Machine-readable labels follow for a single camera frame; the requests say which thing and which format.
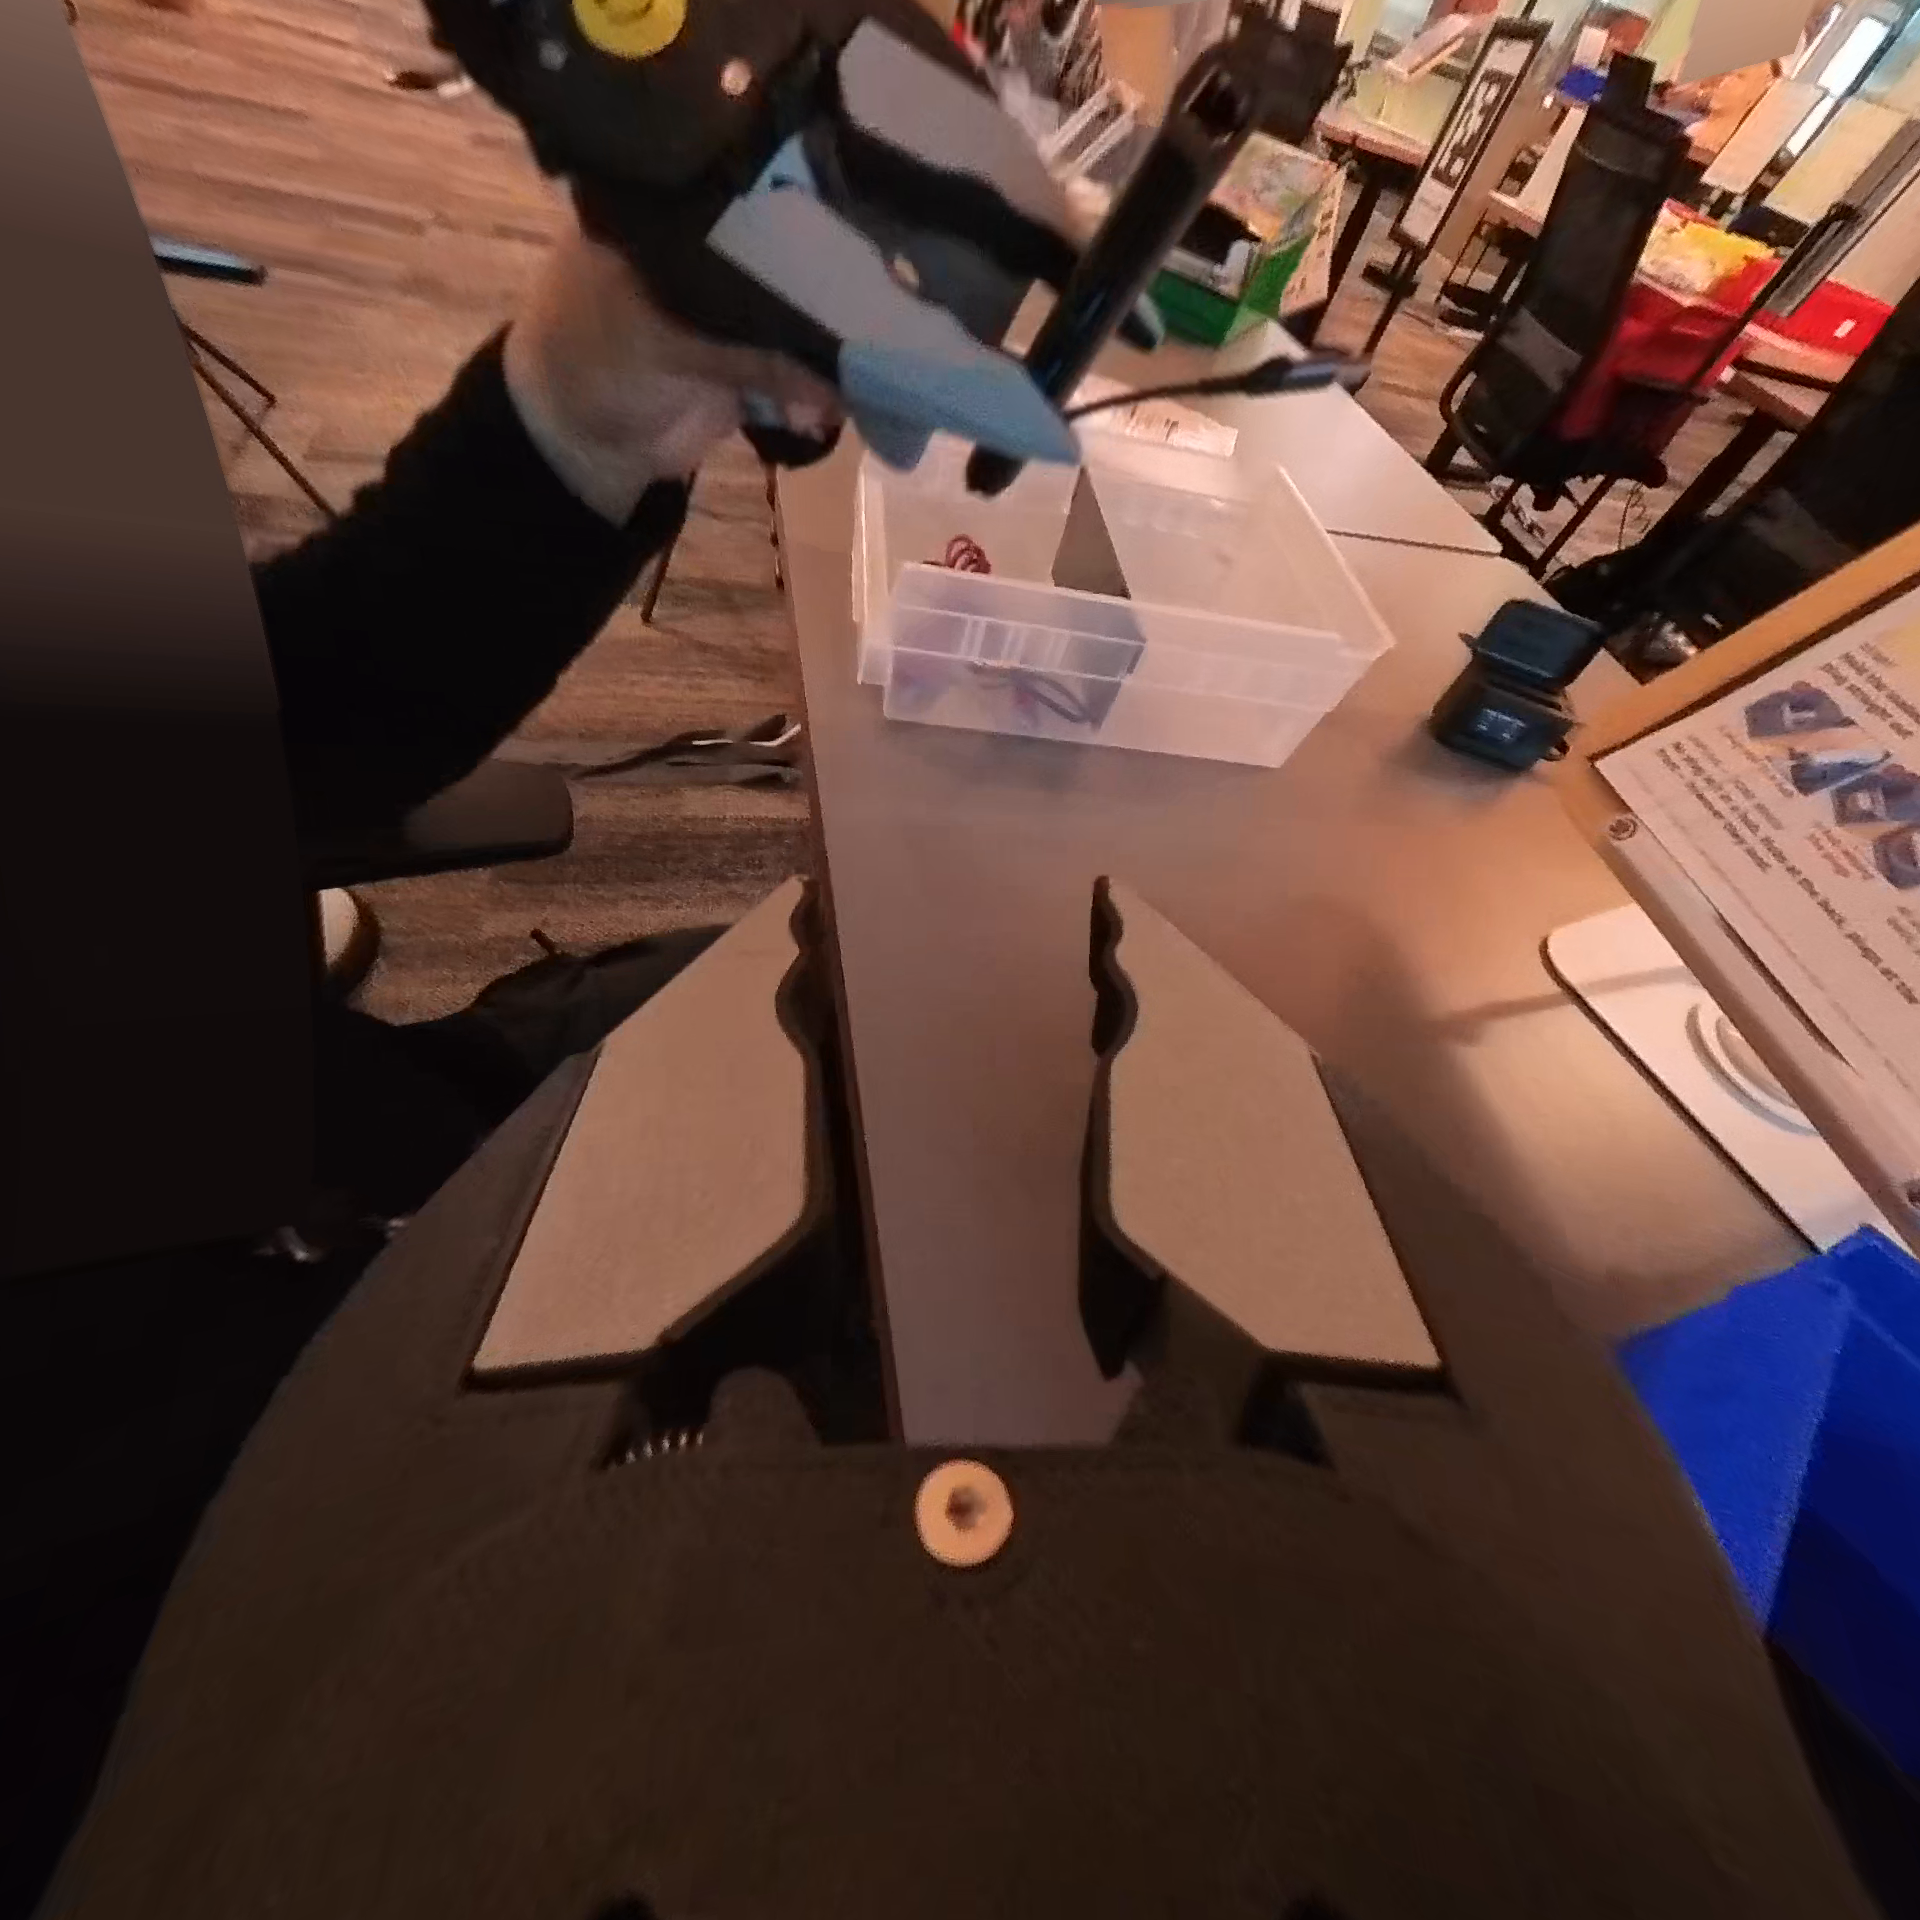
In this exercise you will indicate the clear plastic bin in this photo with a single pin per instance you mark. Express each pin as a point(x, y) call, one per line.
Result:
point(1247, 647)

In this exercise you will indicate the fiducial marker board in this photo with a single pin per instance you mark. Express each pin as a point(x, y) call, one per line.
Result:
point(1475, 124)

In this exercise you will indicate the person's white shoe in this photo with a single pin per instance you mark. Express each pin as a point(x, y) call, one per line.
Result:
point(352, 934)

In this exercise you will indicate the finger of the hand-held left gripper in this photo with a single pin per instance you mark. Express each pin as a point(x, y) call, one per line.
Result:
point(942, 132)
point(889, 321)

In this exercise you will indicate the instruction sheet in stand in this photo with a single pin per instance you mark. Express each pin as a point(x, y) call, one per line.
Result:
point(1780, 807)

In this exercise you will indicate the small black desk device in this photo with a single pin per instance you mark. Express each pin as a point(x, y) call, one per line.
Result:
point(1510, 690)

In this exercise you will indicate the clear bag with label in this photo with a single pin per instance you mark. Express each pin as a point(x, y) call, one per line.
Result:
point(1174, 433)

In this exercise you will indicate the person's left forearm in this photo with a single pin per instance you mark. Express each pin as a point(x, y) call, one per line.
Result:
point(419, 601)

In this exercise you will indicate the red plastic crate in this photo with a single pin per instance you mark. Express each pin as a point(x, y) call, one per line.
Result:
point(1699, 334)

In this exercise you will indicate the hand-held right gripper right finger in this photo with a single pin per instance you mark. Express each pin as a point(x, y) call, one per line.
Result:
point(1247, 1178)

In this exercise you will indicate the person's leg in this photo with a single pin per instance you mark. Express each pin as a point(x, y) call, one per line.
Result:
point(498, 1030)

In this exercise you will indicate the chrome chair base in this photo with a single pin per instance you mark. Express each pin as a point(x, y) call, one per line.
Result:
point(725, 754)

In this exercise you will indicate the black office chair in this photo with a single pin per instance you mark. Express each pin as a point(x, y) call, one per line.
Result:
point(1588, 283)
point(1801, 512)

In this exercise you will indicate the green cardboard box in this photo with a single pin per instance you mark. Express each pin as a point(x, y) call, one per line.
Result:
point(1247, 283)

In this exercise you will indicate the blue plastic bin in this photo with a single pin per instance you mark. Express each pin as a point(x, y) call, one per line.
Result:
point(1780, 1474)

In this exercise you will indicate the black usb hub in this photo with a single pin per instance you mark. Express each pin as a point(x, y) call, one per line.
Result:
point(1150, 218)

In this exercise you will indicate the person's left hand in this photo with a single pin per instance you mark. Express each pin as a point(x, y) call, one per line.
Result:
point(632, 389)

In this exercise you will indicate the small blue strip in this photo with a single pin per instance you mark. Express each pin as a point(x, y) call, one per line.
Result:
point(209, 261)

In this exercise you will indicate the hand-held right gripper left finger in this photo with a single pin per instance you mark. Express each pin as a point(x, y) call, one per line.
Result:
point(662, 1178)

